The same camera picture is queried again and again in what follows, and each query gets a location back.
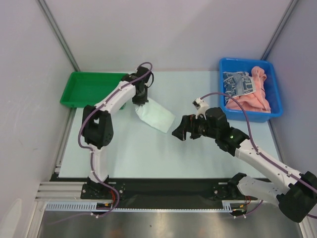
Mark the white terry towel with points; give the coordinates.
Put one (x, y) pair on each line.
(155, 115)

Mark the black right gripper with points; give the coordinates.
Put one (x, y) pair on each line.
(191, 126)

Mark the blue white patterned towel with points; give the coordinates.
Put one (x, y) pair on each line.
(238, 83)

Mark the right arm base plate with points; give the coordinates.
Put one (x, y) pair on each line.
(221, 190)

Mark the right aluminium corner post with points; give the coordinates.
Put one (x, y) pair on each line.
(293, 4)

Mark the grey cable duct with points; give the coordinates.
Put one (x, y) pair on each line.
(102, 207)

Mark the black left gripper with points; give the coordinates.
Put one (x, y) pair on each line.
(141, 101)

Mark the aluminium corner post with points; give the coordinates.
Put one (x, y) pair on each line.
(293, 4)
(44, 7)

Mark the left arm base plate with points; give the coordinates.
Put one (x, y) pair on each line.
(96, 191)

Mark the pink towel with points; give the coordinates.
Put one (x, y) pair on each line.
(255, 102)

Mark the blue plastic bin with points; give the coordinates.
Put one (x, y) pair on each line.
(271, 89)

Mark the green plastic tray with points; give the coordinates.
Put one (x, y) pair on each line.
(89, 88)

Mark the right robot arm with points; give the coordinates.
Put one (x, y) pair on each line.
(293, 192)

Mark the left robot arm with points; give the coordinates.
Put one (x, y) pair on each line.
(96, 131)

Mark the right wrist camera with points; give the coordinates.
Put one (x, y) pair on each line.
(201, 107)

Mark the left aluminium corner post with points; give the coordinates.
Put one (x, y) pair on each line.
(44, 7)

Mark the aluminium front rail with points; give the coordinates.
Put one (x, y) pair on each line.
(71, 190)

